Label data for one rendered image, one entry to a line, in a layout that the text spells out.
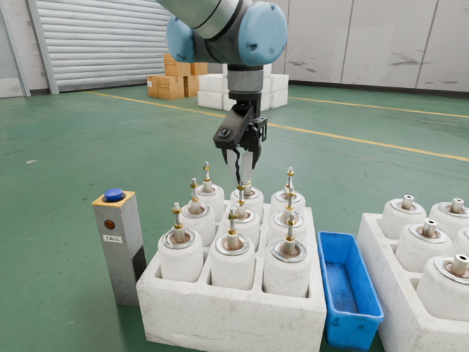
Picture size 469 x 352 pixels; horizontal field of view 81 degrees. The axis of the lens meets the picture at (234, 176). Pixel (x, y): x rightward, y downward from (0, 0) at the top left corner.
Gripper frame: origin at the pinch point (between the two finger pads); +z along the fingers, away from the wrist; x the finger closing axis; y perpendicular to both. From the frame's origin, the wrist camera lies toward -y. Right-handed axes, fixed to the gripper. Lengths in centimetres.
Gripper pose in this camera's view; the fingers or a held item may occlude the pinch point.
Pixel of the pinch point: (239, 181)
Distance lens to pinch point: 64.9
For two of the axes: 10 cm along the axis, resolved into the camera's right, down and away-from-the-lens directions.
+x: -9.0, -1.8, 4.0
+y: 4.4, -3.7, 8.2
